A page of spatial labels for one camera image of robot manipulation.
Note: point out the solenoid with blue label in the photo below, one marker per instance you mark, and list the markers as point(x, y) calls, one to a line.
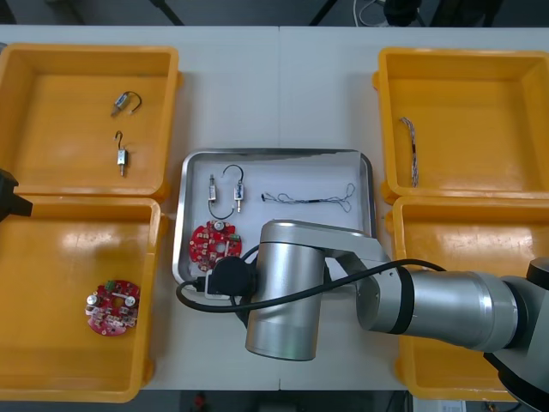
point(121, 101)
point(122, 157)
point(238, 192)

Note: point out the black stand leg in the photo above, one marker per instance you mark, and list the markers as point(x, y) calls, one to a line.
point(169, 10)
point(323, 12)

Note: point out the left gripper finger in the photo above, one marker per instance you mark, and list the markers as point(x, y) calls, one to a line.
point(15, 208)
point(7, 183)

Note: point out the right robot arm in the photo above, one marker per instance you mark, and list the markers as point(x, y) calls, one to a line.
point(450, 300)

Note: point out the steel tray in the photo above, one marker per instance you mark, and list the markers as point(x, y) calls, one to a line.
point(179, 240)

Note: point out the solenoid with white label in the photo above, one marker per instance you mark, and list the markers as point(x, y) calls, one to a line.
point(212, 192)

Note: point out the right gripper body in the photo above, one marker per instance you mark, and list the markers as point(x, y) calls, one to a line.
point(242, 311)

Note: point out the white sheet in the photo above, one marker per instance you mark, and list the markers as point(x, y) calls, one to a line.
point(300, 171)

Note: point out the yellow-orange plastic bin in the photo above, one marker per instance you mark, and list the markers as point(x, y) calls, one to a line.
point(472, 232)
point(472, 129)
point(51, 257)
point(64, 141)

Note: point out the round red circuit board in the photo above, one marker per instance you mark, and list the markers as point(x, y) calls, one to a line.
point(206, 246)
point(112, 308)

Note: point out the black chair base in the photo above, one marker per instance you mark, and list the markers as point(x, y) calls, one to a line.
point(401, 10)

